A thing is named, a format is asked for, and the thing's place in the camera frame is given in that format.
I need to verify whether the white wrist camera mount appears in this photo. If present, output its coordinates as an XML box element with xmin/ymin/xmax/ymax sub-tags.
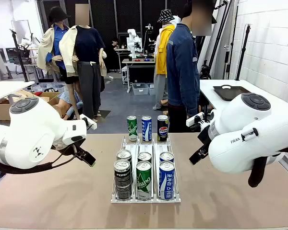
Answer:
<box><xmin>186</xmin><ymin>112</ymin><xmax>205</xmax><ymax>127</ymax></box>
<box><xmin>79</xmin><ymin>114</ymin><xmax>97</xmax><ymax>130</ymax></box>

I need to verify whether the grey plastic bin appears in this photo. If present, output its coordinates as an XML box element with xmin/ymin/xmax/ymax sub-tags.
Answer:
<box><xmin>132</xmin><ymin>82</ymin><xmax>149</xmax><ymax>96</ymax></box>

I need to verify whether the grey background work table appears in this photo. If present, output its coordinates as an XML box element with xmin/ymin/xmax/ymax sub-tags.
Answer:
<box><xmin>121</xmin><ymin>58</ymin><xmax>156</xmax><ymax>93</ymax></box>

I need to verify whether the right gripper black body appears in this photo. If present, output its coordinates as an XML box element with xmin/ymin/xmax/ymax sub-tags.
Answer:
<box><xmin>197</xmin><ymin>110</ymin><xmax>218</xmax><ymax>145</ymax></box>

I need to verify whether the green Chilsung cider can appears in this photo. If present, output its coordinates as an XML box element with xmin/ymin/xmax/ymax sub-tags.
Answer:
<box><xmin>137</xmin><ymin>151</ymin><xmax>152</xmax><ymax>165</ymax></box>
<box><xmin>135</xmin><ymin>160</ymin><xmax>153</xmax><ymax>201</ymax></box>
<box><xmin>126</xmin><ymin>115</ymin><xmax>138</xmax><ymax>142</ymax></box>

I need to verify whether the black leaning pole bundle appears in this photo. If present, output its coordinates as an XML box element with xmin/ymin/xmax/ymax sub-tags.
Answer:
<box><xmin>207</xmin><ymin>0</ymin><xmax>232</xmax><ymax>72</ymax></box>

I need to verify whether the clear acrylic can rack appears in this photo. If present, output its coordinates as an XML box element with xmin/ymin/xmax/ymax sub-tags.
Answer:
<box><xmin>110</xmin><ymin>134</ymin><xmax>182</xmax><ymax>204</ymax></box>

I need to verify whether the mannequin cream jacket navy top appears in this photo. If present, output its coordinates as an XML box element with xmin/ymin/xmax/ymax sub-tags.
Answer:
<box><xmin>59</xmin><ymin>3</ymin><xmax>108</xmax><ymax>123</ymax></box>

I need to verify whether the black tripod stand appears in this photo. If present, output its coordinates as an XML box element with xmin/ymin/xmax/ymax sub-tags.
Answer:
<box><xmin>9</xmin><ymin>29</ymin><xmax>29</xmax><ymax>82</ymax></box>
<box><xmin>235</xmin><ymin>23</ymin><xmax>252</xmax><ymax>81</ymax></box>

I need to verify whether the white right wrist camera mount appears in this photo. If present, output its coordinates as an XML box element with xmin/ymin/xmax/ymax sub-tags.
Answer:
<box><xmin>186</xmin><ymin>112</ymin><xmax>205</xmax><ymax>127</ymax></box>

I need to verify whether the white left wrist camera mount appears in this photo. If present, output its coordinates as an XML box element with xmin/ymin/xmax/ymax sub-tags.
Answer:
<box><xmin>79</xmin><ymin>114</ymin><xmax>97</xmax><ymax>130</ymax></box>

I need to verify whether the white board panel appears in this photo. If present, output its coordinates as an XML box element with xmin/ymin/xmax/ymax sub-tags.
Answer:
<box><xmin>11</xmin><ymin>20</ymin><xmax>32</xmax><ymax>45</ymax></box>

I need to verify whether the lying mannequin light blue shirt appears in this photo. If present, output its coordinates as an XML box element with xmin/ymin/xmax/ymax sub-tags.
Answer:
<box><xmin>57</xmin><ymin>92</ymin><xmax>84</xmax><ymax>120</ymax></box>

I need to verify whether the brown cardboard box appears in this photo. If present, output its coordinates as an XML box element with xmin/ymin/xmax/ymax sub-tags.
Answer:
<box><xmin>0</xmin><ymin>91</ymin><xmax>62</xmax><ymax>120</ymax></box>

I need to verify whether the black serving tray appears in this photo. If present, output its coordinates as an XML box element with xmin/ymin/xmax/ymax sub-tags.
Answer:
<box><xmin>213</xmin><ymin>85</ymin><xmax>252</xmax><ymax>101</ymax></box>

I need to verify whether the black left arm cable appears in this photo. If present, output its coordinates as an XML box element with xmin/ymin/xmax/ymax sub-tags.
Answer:
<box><xmin>0</xmin><ymin>143</ymin><xmax>77</xmax><ymax>175</ymax></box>

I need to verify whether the large white table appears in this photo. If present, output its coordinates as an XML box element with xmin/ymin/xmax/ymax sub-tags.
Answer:
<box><xmin>199</xmin><ymin>79</ymin><xmax>288</xmax><ymax>120</ymax></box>

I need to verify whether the mannequin black hat blue shirt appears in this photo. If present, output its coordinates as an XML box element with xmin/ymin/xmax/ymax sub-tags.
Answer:
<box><xmin>37</xmin><ymin>6</ymin><xmax>72</xmax><ymax>84</ymax></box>

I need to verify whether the black camera rig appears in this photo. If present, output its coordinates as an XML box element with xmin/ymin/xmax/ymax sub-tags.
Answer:
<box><xmin>199</xmin><ymin>59</ymin><xmax>212</xmax><ymax>80</ymax></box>

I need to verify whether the person in denim jacket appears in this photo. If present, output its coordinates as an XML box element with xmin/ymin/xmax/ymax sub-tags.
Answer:
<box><xmin>167</xmin><ymin>0</ymin><xmax>218</xmax><ymax>134</ymax></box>

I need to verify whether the grey plastic crate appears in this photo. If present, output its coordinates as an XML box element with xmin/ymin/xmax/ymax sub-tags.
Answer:
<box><xmin>35</xmin><ymin>82</ymin><xmax>67</xmax><ymax>93</ymax></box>

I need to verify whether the mannequin yellow hoodie bucket hat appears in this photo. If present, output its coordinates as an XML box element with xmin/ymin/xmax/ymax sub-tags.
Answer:
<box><xmin>153</xmin><ymin>9</ymin><xmax>177</xmax><ymax>111</ymax></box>

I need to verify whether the black Pepsi can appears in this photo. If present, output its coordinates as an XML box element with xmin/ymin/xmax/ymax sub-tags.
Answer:
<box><xmin>113</xmin><ymin>159</ymin><xmax>132</xmax><ymax>201</ymax></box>
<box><xmin>116</xmin><ymin>149</ymin><xmax>132</xmax><ymax>168</ymax></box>
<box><xmin>157</xmin><ymin>115</ymin><xmax>169</xmax><ymax>142</ymax></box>

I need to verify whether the blue Pocari Sweat can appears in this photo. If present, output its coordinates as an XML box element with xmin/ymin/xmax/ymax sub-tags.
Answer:
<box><xmin>141</xmin><ymin>115</ymin><xmax>153</xmax><ymax>142</ymax></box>
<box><xmin>159</xmin><ymin>151</ymin><xmax>175</xmax><ymax>164</ymax></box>
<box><xmin>158</xmin><ymin>160</ymin><xmax>176</xmax><ymax>201</ymax></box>

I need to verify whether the person's right forearm denim sleeve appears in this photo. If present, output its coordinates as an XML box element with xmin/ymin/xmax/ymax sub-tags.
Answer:
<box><xmin>182</xmin><ymin>79</ymin><xmax>200</xmax><ymax>118</ymax></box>

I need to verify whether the seated person in black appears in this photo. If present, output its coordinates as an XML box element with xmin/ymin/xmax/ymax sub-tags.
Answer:
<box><xmin>110</xmin><ymin>37</ymin><xmax>120</xmax><ymax>72</ymax></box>

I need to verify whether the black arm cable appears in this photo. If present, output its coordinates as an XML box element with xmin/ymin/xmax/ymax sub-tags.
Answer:
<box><xmin>0</xmin><ymin>143</ymin><xmax>77</xmax><ymax>175</ymax></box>
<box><xmin>247</xmin><ymin>145</ymin><xmax>288</xmax><ymax>188</ymax></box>

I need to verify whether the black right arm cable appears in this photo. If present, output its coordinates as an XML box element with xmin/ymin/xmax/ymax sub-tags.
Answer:
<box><xmin>247</xmin><ymin>145</ymin><xmax>288</xmax><ymax>188</ymax></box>

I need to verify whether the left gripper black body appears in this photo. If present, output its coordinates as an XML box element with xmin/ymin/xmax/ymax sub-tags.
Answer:
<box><xmin>52</xmin><ymin>138</ymin><xmax>87</xmax><ymax>155</ymax></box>

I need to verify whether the dark mannequin base plate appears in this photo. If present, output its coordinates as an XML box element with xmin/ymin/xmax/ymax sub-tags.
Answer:
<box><xmin>96</xmin><ymin>109</ymin><xmax>111</xmax><ymax>119</ymax></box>

